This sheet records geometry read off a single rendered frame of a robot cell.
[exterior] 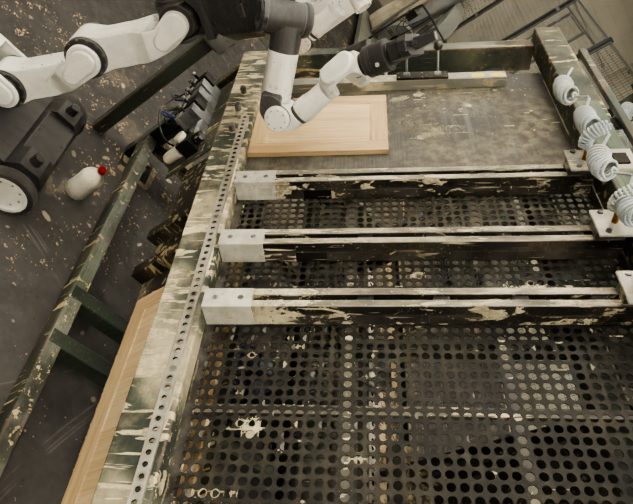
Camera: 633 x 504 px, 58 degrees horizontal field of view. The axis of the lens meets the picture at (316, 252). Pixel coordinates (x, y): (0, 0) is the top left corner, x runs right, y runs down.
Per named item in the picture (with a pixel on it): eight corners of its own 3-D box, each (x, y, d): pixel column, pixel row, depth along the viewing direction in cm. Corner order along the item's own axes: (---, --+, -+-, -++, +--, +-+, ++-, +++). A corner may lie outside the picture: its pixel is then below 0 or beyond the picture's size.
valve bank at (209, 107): (170, 83, 237) (212, 51, 226) (194, 109, 244) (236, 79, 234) (135, 152, 201) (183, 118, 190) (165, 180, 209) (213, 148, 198)
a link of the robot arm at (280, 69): (250, 125, 174) (261, 49, 163) (264, 114, 185) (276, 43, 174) (286, 135, 172) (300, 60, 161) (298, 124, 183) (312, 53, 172)
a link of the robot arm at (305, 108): (329, 104, 166) (283, 143, 175) (338, 96, 175) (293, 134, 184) (306, 74, 164) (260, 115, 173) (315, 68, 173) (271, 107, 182)
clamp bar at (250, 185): (241, 185, 189) (228, 121, 173) (619, 177, 178) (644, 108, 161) (236, 204, 182) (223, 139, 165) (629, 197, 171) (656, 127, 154)
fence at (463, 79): (265, 88, 236) (264, 79, 233) (503, 80, 227) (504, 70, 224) (263, 94, 232) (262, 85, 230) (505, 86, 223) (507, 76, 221)
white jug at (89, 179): (68, 176, 248) (98, 154, 239) (87, 191, 254) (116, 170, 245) (60, 190, 241) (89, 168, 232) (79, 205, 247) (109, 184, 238)
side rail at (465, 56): (274, 73, 258) (271, 50, 250) (526, 63, 248) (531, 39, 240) (272, 80, 254) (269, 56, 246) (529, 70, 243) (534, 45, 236)
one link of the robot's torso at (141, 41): (51, 49, 188) (174, 0, 175) (71, 27, 201) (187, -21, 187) (80, 89, 198) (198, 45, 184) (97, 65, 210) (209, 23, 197)
